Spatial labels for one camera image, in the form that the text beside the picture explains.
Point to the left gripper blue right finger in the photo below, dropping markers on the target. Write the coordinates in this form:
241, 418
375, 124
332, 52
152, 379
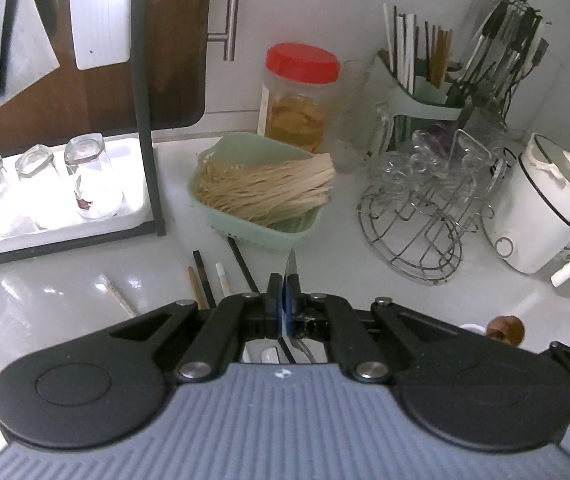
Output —
331, 320

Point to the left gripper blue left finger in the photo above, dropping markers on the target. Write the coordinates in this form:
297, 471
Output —
238, 319

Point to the large steel spoon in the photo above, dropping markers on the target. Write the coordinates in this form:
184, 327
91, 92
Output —
291, 272

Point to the white chopstick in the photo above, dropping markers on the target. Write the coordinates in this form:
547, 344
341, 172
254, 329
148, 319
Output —
122, 302
224, 282

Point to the white ceramic soup spoon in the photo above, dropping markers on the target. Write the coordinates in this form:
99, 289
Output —
270, 356

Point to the white ceramic utensil jar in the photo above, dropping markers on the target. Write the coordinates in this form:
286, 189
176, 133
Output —
474, 328

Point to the brown wooden chopstick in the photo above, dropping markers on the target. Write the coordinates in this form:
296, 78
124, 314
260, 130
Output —
196, 289

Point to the black chopstick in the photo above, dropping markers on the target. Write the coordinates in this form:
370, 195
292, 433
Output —
204, 280
240, 260

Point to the green basket of sticks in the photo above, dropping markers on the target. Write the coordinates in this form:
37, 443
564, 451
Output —
260, 190

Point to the white electric cooker pot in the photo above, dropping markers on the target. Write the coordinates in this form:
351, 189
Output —
529, 222

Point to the upturned drinking glass right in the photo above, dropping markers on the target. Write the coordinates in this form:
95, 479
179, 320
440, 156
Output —
92, 177

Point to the red lid plastic jar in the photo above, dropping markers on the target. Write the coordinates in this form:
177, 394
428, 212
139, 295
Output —
298, 96

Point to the green chopstick holder caddy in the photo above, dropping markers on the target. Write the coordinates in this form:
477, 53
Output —
427, 85

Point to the upturned drinking glass middle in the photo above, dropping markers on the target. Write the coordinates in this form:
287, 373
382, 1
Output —
42, 187

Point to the wooden cutting board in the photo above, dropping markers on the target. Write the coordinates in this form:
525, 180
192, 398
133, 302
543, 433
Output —
176, 37

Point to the black dish rack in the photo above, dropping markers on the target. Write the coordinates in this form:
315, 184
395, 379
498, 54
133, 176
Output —
111, 100

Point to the wire glass drying rack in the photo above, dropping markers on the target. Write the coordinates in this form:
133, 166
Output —
421, 202

